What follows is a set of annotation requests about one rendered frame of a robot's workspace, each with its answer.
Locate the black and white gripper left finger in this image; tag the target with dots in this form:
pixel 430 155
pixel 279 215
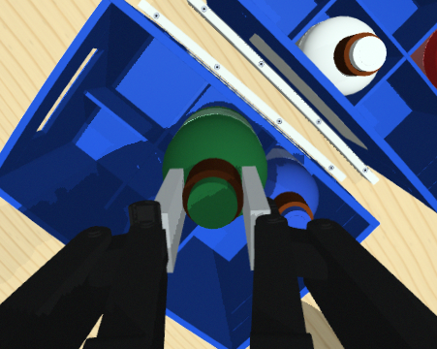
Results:
pixel 54 308

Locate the blue crate with dividers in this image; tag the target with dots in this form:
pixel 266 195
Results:
pixel 64 178
pixel 403 110

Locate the dark blue bottle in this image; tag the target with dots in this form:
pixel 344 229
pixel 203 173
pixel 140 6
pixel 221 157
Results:
pixel 292 187

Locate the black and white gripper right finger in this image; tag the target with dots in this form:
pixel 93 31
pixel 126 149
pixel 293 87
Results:
pixel 366 306

